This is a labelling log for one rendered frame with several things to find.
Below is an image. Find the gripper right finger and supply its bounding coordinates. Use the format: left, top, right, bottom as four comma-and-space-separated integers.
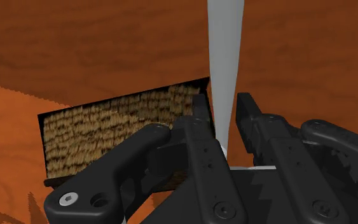
235, 92, 358, 224

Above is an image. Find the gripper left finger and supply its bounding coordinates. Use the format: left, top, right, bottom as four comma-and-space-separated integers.
43, 94, 249, 224

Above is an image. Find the long grey tapered utensil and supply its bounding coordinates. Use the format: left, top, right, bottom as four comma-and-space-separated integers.
207, 0, 245, 160

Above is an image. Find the woven straw mat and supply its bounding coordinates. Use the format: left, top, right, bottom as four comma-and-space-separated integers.
37, 76, 216, 193

